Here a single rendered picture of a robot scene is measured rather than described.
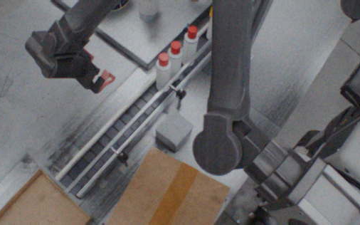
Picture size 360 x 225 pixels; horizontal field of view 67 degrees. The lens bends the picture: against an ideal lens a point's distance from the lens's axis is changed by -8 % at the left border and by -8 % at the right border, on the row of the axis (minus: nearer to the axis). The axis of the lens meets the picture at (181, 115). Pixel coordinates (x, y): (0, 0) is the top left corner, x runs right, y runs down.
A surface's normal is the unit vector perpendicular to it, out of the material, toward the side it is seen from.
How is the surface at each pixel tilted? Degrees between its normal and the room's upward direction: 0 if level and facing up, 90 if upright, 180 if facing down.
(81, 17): 46
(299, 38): 0
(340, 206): 0
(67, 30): 52
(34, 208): 0
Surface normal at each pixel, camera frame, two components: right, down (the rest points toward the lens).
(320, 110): 0.07, -0.39
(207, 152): -0.50, 0.25
